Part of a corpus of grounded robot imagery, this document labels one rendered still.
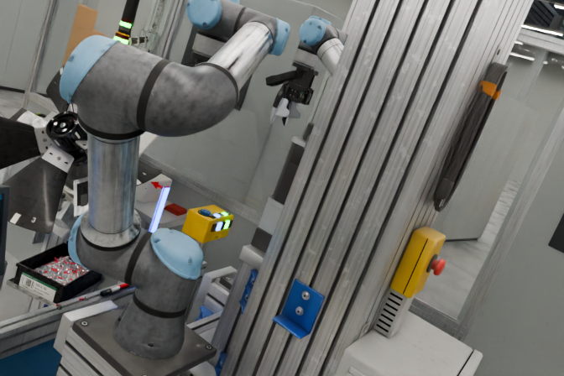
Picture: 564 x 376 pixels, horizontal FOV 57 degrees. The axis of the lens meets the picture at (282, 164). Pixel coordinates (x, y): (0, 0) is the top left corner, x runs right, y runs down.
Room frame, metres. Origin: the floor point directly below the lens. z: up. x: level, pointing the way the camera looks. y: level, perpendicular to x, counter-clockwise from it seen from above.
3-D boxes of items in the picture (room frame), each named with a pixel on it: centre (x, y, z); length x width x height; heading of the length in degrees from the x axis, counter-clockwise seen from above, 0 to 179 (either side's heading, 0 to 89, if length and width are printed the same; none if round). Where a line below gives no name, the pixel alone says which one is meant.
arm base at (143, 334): (1.00, 0.14, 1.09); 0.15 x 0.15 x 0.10
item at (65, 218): (1.69, 0.66, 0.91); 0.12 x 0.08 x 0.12; 155
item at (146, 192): (2.28, 0.56, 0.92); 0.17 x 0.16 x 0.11; 155
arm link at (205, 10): (1.15, 0.25, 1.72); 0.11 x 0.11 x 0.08; 87
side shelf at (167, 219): (2.22, 0.50, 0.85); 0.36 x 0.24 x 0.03; 65
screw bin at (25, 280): (1.43, 0.52, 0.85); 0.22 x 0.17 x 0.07; 170
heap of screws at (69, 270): (1.43, 0.52, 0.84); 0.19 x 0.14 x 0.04; 170
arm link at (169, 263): (1.00, 0.15, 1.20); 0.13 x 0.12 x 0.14; 87
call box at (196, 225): (1.79, 0.18, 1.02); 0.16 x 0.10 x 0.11; 155
